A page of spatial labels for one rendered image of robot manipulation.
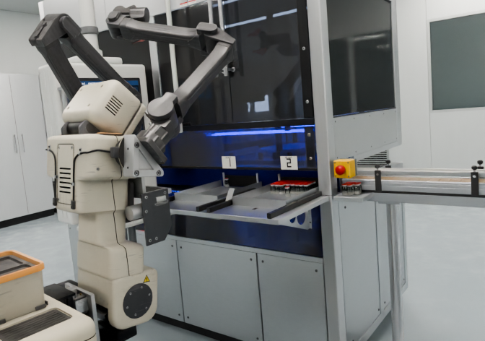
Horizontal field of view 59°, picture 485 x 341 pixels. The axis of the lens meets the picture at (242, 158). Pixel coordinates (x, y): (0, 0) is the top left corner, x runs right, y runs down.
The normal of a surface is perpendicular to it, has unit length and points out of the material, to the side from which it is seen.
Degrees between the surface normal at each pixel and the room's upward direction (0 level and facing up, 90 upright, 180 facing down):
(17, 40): 90
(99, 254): 82
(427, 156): 90
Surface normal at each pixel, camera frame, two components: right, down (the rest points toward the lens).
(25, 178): 0.80, 0.00
